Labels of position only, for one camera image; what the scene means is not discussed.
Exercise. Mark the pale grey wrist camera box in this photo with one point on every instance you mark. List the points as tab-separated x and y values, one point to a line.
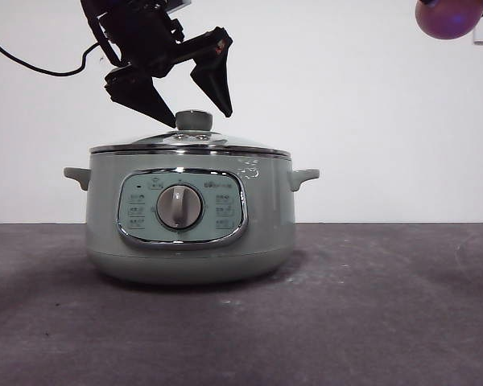
180	4

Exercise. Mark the sage green electric pot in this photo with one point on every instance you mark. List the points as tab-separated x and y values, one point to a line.
104	201

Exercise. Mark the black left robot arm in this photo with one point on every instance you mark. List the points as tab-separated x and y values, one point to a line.
141	32

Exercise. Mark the brown egg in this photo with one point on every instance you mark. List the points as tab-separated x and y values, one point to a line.
447	18

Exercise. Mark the glass lid with green knob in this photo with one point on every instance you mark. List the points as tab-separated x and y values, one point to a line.
193	120

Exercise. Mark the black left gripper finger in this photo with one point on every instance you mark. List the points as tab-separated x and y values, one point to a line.
217	68
139	94

